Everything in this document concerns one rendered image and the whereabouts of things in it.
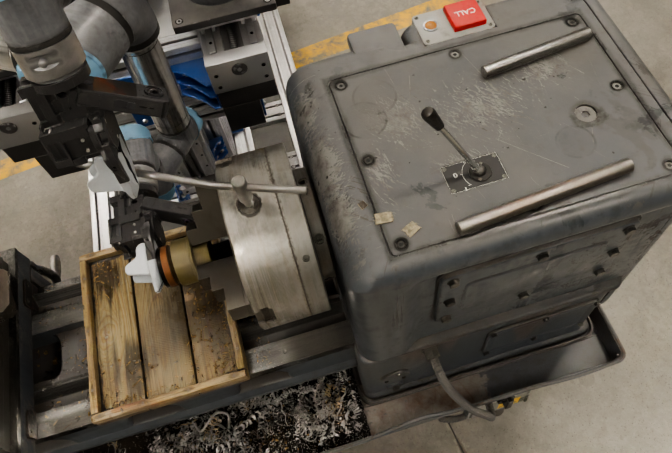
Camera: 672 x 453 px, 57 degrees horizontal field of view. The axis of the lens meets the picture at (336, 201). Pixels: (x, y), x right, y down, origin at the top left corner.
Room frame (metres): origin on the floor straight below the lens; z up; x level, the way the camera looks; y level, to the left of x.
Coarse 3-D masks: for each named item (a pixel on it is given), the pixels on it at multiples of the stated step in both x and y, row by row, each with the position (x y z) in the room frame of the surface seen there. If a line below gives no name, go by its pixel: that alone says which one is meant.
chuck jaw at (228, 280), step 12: (204, 264) 0.48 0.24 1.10; (216, 264) 0.48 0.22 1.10; (228, 264) 0.47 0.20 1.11; (204, 276) 0.45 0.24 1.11; (216, 276) 0.45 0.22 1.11; (228, 276) 0.45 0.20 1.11; (204, 288) 0.45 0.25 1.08; (216, 288) 0.43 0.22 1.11; (228, 288) 0.42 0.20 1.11; (240, 288) 0.42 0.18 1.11; (228, 300) 0.40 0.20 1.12; (240, 300) 0.40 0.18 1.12; (240, 312) 0.38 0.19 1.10; (252, 312) 0.38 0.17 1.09; (264, 312) 0.37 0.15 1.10
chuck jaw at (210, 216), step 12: (204, 192) 0.57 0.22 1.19; (216, 192) 0.57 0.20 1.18; (204, 204) 0.56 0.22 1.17; (216, 204) 0.56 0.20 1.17; (204, 216) 0.55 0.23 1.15; (216, 216) 0.54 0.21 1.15; (192, 228) 0.53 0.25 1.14; (204, 228) 0.53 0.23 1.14; (216, 228) 0.53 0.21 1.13; (192, 240) 0.52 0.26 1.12; (204, 240) 0.52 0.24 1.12
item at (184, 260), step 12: (180, 240) 0.53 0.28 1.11; (156, 252) 0.51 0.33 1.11; (168, 252) 0.51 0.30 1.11; (180, 252) 0.50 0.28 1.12; (192, 252) 0.50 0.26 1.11; (204, 252) 0.50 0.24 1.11; (168, 264) 0.49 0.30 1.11; (180, 264) 0.48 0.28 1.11; (192, 264) 0.48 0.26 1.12; (168, 276) 0.47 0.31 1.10; (180, 276) 0.47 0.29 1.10; (192, 276) 0.47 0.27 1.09
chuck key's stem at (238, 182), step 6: (240, 174) 0.51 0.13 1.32; (234, 180) 0.50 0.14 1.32; (240, 180) 0.50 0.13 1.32; (234, 186) 0.49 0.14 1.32; (240, 186) 0.49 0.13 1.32; (246, 186) 0.49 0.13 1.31; (240, 192) 0.49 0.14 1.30; (246, 192) 0.49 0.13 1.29; (240, 198) 0.49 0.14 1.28; (246, 198) 0.49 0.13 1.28; (252, 198) 0.50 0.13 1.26; (246, 204) 0.50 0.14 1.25; (252, 204) 0.50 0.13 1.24
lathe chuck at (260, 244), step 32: (224, 160) 0.63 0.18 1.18; (256, 160) 0.60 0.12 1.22; (224, 192) 0.53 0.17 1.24; (256, 192) 0.52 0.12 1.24; (256, 224) 0.47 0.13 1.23; (256, 256) 0.43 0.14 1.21; (288, 256) 0.42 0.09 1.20; (256, 288) 0.39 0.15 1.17; (288, 288) 0.39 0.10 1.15; (288, 320) 0.37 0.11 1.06
